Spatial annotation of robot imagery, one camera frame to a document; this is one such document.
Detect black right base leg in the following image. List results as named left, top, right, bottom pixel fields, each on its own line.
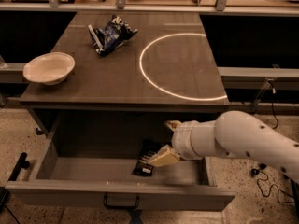
left=291, top=180, right=299, bottom=219

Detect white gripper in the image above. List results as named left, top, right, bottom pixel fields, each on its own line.
left=148, top=120, right=202, bottom=167

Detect black power adapter cable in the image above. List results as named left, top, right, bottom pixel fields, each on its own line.
left=250, top=87, right=295, bottom=204

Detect black left base leg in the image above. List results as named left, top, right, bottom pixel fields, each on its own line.
left=0, top=152, right=30, bottom=213

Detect black rxbar chocolate bar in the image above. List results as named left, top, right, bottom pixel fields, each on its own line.
left=132, top=139, right=161, bottom=177

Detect white bowl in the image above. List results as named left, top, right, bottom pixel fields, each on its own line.
left=22, top=52, right=75, bottom=85

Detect black drawer handle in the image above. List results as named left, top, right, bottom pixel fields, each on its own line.
left=103, top=194, right=140, bottom=210

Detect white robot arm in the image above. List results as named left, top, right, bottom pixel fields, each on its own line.
left=149, top=111, right=299, bottom=183

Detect blue crumpled chip bag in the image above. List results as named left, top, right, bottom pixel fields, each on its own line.
left=88, top=15, right=138, bottom=56

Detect black base leg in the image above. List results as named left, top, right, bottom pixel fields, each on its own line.
left=291, top=180, right=299, bottom=219
left=0, top=152, right=30, bottom=213

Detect metal shelf rail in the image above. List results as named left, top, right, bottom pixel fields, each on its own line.
left=0, top=0, right=299, bottom=17

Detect open grey top drawer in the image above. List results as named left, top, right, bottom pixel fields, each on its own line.
left=7, top=110, right=235, bottom=211

